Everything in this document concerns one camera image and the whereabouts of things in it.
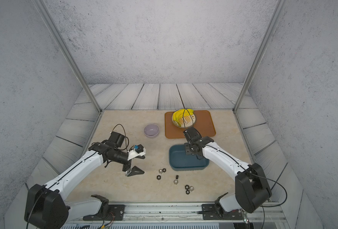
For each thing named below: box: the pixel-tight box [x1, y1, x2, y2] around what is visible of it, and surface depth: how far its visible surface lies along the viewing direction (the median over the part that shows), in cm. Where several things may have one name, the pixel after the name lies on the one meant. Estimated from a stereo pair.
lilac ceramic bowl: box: [143, 123, 160, 139], surface depth 105 cm
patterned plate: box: [171, 112, 197, 129], surface depth 113 cm
